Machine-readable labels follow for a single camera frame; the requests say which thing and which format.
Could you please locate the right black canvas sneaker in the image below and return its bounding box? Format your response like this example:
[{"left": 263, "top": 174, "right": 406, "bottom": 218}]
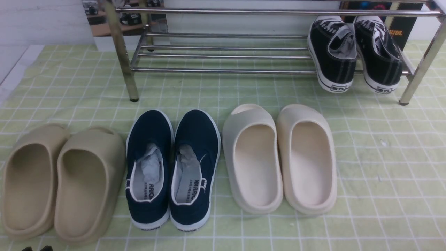
[{"left": 353, "top": 16, "right": 403, "bottom": 94}]

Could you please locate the navy slip-on shoe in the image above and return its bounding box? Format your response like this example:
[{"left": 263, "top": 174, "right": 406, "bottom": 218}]
[
  {"left": 168, "top": 109, "right": 221, "bottom": 232},
  {"left": 125, "top": 109, "right": 174, "bottom": 231}
]

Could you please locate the black box with orange text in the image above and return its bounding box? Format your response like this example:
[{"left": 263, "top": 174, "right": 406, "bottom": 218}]
[{"left": 339, "top": 1, "right": 423, "bottom": 50}]

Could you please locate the right tan foam slide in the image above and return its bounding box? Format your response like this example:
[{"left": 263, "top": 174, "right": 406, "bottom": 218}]
[{"left": 54, "top": 126, "right": 126, "bottom": 245}]

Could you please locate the left cream foam slide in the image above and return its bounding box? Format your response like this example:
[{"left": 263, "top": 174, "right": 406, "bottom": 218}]
[{"left": 222, "top": 104, "right": 283, "bottom": 215}]

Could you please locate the tan foam slide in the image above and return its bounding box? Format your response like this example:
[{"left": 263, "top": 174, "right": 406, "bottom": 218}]
[
  {"left": 1, "top": 123, "right": 70, "bottom": 240},
  {"left": 54, "top": 126, "right": 126, "bottom": 245}
]

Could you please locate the left black canvas sneaker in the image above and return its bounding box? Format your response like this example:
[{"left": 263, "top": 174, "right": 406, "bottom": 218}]
[{"left": 307, "top": 16, "right": 358, "bottom": 93}]

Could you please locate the cream foam slide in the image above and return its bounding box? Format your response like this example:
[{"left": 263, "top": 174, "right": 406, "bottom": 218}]
[
  {"left": 276, "top": 104, "right": 337, "bottom": 215},
  {"left": 222, "top": 104, "right": 283, "bottom": 215}
]

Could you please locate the chrome metal shoe rack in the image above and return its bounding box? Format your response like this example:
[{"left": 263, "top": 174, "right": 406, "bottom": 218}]
[{"left": 106, "top": 0, "right": 445, "bottom": 106}]

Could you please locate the left tan foam slide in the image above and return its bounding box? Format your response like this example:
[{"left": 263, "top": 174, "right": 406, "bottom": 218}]
[{"left": 1, "top": 123, "right": 70, "bottom": 240}]

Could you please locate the right cream foam slide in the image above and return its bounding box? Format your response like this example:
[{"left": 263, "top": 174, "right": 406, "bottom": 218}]
[{"left": 276, "top": 104, "right": 337, "bottom": 215}]

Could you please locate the black canvas sneaker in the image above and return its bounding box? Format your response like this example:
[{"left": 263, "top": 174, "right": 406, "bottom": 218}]
[
  {"left": 307, "top": 16, "right": 358, "bottom": 93},
  {"left": 353, "top": 16, "right": 403, "bottom": 94}
]

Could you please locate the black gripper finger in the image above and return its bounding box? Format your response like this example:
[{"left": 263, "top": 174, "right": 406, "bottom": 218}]
[{"left": 40, "top": 246, "right": 54, "bottom": 251}]

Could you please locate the wooden desk in background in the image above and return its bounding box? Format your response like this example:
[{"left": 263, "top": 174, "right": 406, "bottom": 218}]
[{"left": 82, "top": 0, "right": 168, "bottom": 37}]

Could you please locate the green checkered floor cloth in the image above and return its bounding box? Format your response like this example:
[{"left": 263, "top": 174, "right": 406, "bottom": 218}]
[{"left": 0, "top": 45, "right": 445, "bottom": 251}]

